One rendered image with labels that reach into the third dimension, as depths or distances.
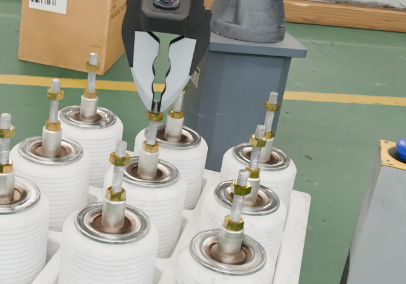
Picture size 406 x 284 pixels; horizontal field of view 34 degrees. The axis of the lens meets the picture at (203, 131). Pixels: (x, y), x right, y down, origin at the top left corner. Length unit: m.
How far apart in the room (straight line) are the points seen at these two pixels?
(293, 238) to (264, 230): 0.12
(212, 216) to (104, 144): 0.21
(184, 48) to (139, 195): 0.17
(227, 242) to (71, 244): 0.15
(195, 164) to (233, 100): 0.38
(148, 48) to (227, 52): 0.49
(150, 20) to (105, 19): 1.17
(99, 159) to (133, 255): 0.27
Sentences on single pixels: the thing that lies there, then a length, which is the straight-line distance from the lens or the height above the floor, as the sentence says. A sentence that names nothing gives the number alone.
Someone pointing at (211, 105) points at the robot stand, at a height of 0.18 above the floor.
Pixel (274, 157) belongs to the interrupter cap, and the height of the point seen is 0.25.
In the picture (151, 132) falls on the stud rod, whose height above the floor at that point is 0.30.
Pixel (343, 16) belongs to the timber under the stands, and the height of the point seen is 0.05.
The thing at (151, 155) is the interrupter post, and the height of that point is 0.28.
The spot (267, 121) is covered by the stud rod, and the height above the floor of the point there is 0.30.
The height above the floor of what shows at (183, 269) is 0.24.
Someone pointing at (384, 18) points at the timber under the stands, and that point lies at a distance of 2.97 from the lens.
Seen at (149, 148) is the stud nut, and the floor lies 0.29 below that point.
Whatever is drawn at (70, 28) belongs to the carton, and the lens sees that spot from 1.82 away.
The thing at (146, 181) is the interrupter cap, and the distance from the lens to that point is 0.76.
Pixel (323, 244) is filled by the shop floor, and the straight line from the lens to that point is 1.22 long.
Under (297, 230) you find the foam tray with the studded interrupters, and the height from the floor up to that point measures 0.18.
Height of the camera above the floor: 0.61
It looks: 23 degrees down
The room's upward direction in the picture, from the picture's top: 10 degrees clockwise
